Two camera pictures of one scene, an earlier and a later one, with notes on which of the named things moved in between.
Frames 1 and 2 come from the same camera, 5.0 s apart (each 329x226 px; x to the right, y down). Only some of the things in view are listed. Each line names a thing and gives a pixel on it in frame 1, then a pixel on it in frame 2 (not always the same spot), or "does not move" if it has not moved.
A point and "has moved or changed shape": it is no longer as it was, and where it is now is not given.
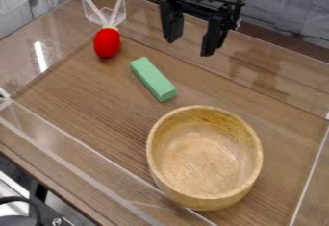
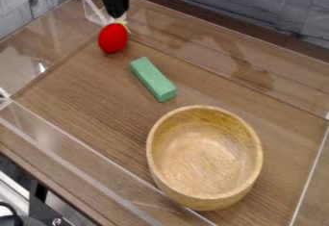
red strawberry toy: x=108 y=40 has moved or changed shape
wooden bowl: x=205 y=156 does not move
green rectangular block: x=153 y=79 does not move
